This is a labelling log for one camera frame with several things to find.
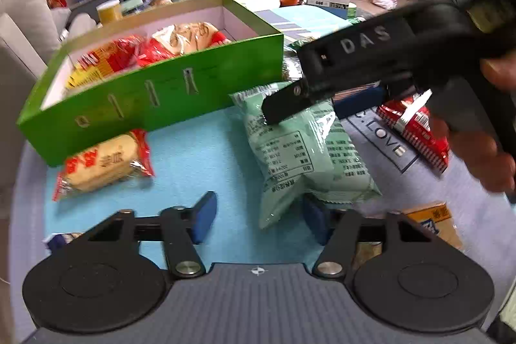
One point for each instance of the yellow bread packet blue label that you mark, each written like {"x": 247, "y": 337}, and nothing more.
{"x": 435, "y": 219}

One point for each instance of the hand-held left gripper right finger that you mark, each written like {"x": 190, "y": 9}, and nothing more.
{"x": 318, "y": 221}

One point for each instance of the small blue white packet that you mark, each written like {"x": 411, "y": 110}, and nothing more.
{"x": 60, "y": 241}

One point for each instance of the person's right hand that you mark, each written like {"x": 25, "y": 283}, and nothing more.
{"x": 479, "y": 162}

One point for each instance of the red snack packet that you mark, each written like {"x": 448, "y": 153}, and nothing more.
{"x": 411, "y": 130}

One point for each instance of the yellow cake packet red ends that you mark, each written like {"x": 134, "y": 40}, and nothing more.
{"x": 105, "y": 162}

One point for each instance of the yellow can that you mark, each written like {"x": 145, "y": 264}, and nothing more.
{"x": 109, "y": 11}

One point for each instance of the red yellow striped snack bag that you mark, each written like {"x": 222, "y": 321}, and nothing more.
{"x": 100, "y": 62}

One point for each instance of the grey sofa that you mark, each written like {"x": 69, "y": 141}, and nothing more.
{"x": 24, "y": 25}

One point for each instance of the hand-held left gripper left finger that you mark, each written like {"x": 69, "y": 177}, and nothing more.
{"x": 205, "y": 215}

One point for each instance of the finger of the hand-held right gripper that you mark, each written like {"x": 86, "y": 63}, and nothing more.
{"x": 358, "y": 108}
{"x": 282, "y": 106}

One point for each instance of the white pillow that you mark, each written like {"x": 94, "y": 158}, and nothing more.
{"x": 80, "y": 27}

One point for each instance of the pale green snack bag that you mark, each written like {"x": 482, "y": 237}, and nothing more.
{"x": 290, "y": 150}

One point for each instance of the green cardboard box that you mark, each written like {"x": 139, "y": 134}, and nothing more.
{"x": 161, "y": 94}

